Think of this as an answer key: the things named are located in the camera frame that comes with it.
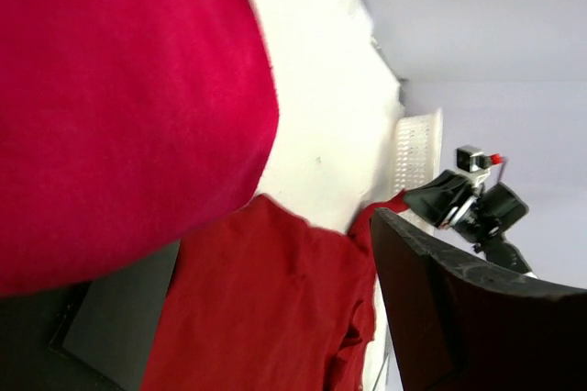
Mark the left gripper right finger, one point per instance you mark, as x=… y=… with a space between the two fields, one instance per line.
x=458 y=322

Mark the dark red t-shirt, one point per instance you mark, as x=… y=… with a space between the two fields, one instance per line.
x=263 y=300

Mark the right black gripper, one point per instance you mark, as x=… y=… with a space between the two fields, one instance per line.
x=481 y=220

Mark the white perforated plastic basket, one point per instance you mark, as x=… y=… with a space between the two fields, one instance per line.
x=416 y=154

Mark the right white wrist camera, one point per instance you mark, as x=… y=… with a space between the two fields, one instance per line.
x=472 y=160

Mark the folded bright red t-shirt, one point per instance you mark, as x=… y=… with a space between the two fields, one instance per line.
x=124 y=124

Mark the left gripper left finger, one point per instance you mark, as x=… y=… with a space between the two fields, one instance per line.
x=90 y=336

